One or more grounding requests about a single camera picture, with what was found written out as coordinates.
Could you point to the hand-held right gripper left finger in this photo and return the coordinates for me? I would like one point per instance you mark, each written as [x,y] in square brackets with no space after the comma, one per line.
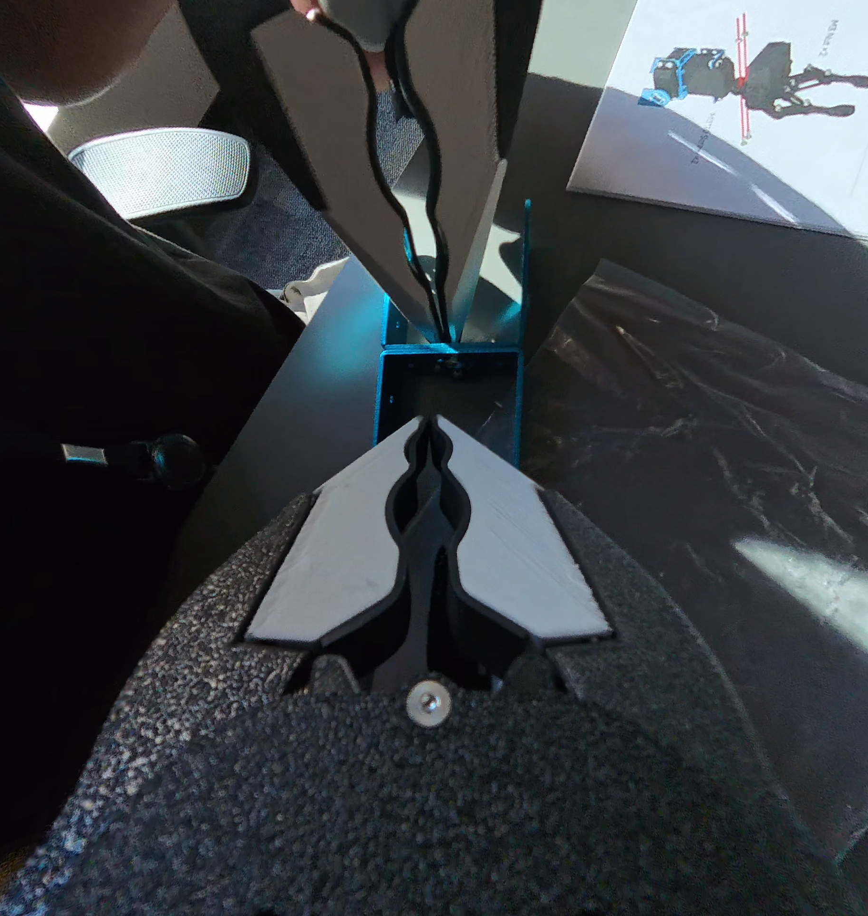
[334,565]

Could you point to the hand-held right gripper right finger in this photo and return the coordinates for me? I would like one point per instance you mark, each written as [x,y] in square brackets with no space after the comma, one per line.
[527,565]

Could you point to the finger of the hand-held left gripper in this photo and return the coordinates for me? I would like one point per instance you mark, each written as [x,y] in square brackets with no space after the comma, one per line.
[327,121]
[470,93]

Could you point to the blue metal bracket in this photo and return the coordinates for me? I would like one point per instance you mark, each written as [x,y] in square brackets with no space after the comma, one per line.
[387,386]

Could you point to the grey desk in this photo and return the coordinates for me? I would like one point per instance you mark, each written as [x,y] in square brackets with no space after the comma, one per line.
[334,429]

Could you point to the person's left hand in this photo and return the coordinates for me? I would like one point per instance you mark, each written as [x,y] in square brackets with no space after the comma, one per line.
[380,71]

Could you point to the large clear plastic bag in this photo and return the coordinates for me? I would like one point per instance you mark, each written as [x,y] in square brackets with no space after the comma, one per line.
[691,429]

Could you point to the white instruction sheet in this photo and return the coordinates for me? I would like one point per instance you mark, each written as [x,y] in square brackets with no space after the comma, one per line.
[799,164]

